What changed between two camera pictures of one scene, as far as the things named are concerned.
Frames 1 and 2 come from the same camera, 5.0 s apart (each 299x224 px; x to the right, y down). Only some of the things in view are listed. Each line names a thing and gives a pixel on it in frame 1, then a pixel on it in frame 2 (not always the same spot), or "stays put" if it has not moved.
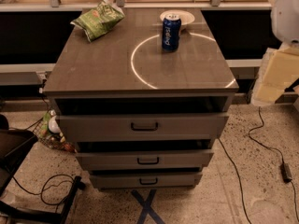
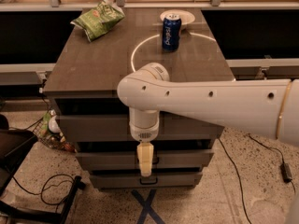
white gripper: [286, 18] → [144, 133]
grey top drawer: [147, 126] stays put
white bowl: [186, 17] stays put
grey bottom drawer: [145, 180] stays put
